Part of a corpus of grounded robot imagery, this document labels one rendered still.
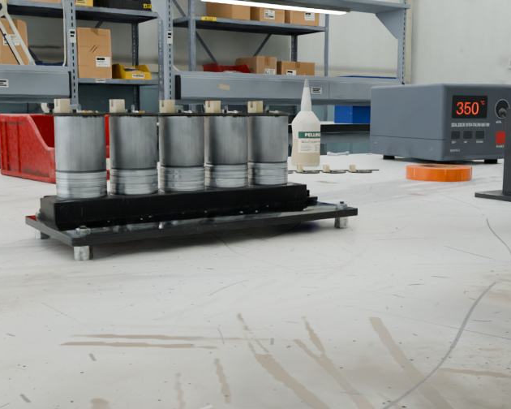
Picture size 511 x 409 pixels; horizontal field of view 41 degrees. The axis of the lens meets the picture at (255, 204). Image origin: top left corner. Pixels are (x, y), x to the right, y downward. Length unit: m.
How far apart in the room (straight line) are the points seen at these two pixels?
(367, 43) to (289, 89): 3.23
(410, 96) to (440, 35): 5.65
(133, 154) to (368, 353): 0.19
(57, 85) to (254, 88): 0.88
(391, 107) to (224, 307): 0.69
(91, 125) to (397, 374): 0.21
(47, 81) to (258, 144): 2.33
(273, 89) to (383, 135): 2.24
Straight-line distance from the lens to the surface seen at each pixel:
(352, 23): 6.26
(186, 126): 0.36
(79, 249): 0.30
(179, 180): 0.36
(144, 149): 0.35
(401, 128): 0.88
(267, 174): 0.39
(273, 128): 0.39
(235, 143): 0.37
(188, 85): 2.91
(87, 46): 4.57
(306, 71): 5.41
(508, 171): 0.53
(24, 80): 2.67
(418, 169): 0.64
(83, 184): 0.34
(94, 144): 0.34
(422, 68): 6.62
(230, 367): 0.17
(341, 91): 3.38
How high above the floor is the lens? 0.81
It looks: 8 degrees down
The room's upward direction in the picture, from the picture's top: straight up
